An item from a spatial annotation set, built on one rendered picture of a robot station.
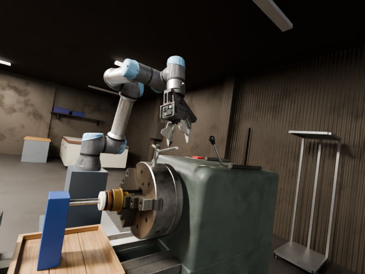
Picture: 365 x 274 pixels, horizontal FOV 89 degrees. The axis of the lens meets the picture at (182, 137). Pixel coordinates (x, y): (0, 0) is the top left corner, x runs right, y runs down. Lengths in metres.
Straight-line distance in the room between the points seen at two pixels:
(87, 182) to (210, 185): 0.76
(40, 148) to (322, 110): 7.96
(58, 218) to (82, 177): 0.50
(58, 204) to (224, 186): 0.61
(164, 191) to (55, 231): 0.37
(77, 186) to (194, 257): 0.75
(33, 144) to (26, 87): 2.68
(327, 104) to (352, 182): 1.19
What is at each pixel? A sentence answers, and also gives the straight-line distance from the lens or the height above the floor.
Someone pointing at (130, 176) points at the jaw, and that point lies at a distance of 0.87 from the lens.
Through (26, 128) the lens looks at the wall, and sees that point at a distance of 9.63.
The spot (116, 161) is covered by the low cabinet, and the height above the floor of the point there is 0.33.
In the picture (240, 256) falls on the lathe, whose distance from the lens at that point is 1.08.
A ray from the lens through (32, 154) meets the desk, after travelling 8.08.
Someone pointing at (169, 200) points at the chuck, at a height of 1.12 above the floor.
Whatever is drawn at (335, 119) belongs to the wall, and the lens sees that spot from 3.61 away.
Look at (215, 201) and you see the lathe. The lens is 0.81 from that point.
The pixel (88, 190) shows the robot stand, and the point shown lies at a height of 0.99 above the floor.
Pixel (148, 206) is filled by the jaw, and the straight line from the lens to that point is 0.73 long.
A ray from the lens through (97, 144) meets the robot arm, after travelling 1.26.
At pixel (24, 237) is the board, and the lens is 1.01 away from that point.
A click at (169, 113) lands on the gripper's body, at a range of 0.68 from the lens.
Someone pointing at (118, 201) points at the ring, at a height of 1.09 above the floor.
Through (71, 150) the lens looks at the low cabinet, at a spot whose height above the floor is 0.62.
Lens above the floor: 1.34
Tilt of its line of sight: 2 degrees up
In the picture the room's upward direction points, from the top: 8 degrees clockwise
